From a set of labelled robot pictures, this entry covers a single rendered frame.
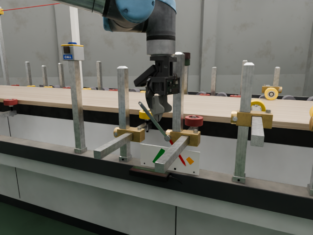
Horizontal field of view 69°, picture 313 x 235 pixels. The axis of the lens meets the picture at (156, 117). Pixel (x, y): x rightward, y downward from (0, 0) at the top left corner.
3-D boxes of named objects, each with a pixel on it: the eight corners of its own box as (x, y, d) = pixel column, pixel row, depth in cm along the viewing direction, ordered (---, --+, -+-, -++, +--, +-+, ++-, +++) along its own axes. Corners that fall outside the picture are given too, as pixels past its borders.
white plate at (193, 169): (198, 176, 92) (199, 152, 89) (140, 165, 101) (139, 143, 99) (199, 175, 92) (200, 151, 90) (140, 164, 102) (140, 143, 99)
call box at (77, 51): (74, 62, 102) (72, 44, 100) (62, 62, 105) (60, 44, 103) (85, 62, 108) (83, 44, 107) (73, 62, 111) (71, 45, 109)
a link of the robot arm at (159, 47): (140, 41, 71) (162, 43, 78) (140, 57, 72) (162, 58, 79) (160, 38, 65) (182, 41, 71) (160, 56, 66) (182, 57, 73)
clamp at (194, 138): (197, 147, 89) (198, 134, 88) (165, 142, 94) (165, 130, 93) (200, 142, 94) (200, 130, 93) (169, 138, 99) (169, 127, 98)
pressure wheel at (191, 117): (200, 144, 99) (201, 118, 97) (182, 142, 102) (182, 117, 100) (203, 139, 106) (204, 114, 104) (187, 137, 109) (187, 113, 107)
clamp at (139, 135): (139, 143, 99) (139, 132, 97) (112, 139, 104) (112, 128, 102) (145, 139, 104) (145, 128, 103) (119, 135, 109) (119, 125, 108)
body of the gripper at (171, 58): (163, 97, 69) (164, 55, 66) (145, 94, 75) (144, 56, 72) (180, 95, 74) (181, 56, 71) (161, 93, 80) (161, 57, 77)
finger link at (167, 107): (167, 123, 75) (168, 95, 73) (155, 120, 79) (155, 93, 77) (174, 122, 77) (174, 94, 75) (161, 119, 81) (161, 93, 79)
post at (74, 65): (81, 154, 114) (74, 60, 104) (73, 152, 116) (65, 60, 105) (87, 150, 118) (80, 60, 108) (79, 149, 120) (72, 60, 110)
